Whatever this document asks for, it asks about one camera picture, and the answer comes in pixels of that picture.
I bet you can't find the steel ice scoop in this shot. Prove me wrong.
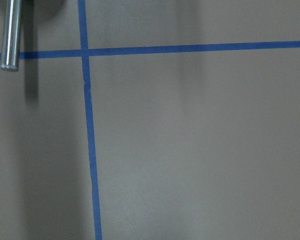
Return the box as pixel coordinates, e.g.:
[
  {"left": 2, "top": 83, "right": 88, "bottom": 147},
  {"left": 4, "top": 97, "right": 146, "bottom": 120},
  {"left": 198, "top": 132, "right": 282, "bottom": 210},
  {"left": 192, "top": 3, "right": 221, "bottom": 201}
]
[{"left": 0, "top": 0, "right": 22, "bottom": 72}]

